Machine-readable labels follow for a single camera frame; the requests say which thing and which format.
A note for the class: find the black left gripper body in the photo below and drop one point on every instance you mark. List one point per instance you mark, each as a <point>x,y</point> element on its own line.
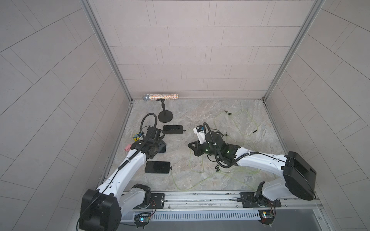
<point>155,145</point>

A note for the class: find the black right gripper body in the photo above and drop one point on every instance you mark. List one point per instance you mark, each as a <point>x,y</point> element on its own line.
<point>208,149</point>

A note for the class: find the blue-edged smartphone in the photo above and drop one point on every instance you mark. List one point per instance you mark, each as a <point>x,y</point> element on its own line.
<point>162,147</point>
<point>158,167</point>

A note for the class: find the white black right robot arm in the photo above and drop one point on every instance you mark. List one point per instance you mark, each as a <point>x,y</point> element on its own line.
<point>296,176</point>

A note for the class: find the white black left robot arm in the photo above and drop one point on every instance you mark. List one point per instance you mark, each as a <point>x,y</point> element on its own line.
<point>103,208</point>

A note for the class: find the yellow tree eraser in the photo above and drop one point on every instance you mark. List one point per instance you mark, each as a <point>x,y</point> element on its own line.
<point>136,137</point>

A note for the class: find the far black smartphone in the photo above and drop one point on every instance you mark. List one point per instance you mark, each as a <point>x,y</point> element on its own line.
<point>173,129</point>

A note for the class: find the pink eraser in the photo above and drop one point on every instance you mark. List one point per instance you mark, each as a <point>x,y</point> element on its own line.
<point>128,148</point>

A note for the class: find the black round microphone stand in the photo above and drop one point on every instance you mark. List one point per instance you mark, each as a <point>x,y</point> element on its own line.
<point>165,115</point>

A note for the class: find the glitter handheld microphone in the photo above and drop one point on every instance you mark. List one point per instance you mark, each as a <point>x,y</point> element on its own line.
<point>159,96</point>

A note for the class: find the left controller board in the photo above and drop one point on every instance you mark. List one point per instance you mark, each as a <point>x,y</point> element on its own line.
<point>142,219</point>

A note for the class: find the controller board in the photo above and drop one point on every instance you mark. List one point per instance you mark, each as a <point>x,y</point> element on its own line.
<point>266,217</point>
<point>142,219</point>

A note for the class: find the right controller board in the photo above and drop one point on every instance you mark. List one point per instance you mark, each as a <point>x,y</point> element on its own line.
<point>266,217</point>

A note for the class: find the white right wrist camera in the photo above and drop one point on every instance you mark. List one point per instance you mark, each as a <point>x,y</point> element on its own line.
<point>199,131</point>

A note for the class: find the aluminium front rail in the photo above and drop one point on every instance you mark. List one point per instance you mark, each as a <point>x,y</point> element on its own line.
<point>172,201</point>

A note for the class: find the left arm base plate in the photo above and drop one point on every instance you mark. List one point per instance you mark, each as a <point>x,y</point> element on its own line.
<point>153,200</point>

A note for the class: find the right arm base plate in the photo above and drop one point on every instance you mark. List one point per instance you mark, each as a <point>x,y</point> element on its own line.
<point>251,200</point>

